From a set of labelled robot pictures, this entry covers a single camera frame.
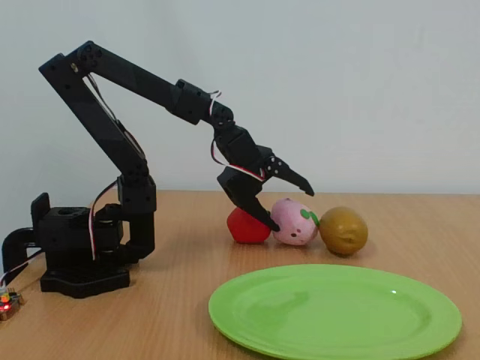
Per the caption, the pink toy peach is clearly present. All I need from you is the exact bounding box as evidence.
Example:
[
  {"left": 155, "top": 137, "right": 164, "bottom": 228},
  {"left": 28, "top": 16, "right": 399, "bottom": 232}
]
[{"left": 270, "top": 197, "right": 320, "bottom": 247}]

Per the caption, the green oval plate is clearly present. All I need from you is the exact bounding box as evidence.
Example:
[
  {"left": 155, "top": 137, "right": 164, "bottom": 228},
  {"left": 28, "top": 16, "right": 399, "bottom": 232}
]
[{"left": 208, "top": 263, "right": 463, "bottom": 360}]

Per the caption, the red toy strawberry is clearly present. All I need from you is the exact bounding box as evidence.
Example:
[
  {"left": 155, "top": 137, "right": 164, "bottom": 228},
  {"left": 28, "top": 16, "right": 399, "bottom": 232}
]
[{"left": 226, "top": 207, "right": 272, "bottom": 245}]

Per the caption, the brown toy kiwi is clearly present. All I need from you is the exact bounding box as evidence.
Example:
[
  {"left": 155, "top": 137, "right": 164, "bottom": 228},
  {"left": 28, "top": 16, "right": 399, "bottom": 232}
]
[{"left": 318, "top": 206, "right": 369, "bottom": 257}]

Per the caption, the small controller circuit board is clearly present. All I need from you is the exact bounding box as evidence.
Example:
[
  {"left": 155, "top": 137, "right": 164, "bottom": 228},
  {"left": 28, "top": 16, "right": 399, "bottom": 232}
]
[{"left": 0, "top": 286, "right": 26, "bottom": 322}]

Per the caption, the white red wrist cable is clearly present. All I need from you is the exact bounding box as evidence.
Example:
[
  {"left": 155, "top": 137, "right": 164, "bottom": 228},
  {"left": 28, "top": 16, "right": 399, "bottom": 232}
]
[{"left": 210, "top": 139, "right": 266, "bottom": 183}]

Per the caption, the white red elbow cable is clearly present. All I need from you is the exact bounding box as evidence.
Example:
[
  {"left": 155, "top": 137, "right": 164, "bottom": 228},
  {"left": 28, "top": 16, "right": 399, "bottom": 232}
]
[{"left": 207, "top": 89, "right": 223, "bottom": 116}]

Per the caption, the white red base cable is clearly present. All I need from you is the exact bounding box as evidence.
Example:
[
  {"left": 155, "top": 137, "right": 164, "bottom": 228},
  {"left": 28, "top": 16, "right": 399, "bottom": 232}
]
[{"left": 87, "top": 179, "right": 121, "bottom": 260}]

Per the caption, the white red board cable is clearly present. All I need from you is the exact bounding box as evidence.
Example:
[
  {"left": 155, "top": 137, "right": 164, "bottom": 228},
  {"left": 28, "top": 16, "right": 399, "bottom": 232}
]
[{"left": 1, "top": 249, "right": 44, "bottom": 290}]

